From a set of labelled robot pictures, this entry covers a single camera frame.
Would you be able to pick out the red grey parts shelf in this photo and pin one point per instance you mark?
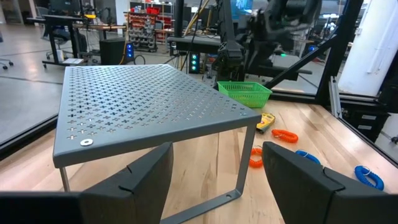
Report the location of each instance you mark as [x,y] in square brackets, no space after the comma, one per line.
[146,28]

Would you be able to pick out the green plastic basket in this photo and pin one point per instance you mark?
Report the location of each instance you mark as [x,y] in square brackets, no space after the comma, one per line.
[245,93]

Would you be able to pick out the black computer with glowing fans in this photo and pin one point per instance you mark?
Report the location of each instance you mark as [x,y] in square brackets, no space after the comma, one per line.
[194,62]

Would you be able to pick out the office chair base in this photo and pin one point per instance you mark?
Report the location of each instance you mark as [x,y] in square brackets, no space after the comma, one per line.
[6,64]

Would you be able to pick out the blue coil wristband keyring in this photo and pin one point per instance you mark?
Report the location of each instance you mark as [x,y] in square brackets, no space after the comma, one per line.
[370,179]
[306,155]

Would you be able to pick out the office chair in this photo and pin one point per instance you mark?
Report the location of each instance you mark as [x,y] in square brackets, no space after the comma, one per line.
[62,39]

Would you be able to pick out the small computer tower with lights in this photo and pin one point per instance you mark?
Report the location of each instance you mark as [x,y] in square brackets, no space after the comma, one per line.
[130,51]

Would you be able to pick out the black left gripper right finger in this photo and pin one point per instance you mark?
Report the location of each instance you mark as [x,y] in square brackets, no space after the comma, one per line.
[298,186]

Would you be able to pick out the black office desk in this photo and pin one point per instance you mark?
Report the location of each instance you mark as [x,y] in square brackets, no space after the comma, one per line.
[62,21]

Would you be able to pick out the yellow crayon box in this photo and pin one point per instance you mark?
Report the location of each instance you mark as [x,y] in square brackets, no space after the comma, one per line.
[265,122]

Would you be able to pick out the white paper sheet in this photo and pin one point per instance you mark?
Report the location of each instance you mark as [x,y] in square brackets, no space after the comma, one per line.
[73,61]

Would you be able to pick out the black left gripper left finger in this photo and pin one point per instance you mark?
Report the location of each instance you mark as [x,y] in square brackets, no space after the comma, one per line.
[140,186]

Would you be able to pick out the orange coil wristband keyring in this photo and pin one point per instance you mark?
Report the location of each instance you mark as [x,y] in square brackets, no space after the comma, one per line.
[255,163]
[284,136]

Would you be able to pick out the grey perforated metal desk riser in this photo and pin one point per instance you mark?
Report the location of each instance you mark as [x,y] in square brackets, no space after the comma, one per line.
[140,102]

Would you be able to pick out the blue lit screen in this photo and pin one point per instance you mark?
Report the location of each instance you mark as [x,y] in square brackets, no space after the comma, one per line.
[242,8]

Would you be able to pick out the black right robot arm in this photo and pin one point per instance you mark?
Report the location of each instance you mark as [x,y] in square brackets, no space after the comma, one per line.
[230,53]

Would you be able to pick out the grey work table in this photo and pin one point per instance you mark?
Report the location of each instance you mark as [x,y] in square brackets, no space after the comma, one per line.
[192,43]

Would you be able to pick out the black drawer cabinet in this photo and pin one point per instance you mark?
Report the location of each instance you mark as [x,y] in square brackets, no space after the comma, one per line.
[363,123]

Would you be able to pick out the black computer tower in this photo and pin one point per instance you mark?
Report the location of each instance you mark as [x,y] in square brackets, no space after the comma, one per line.
[112,51]

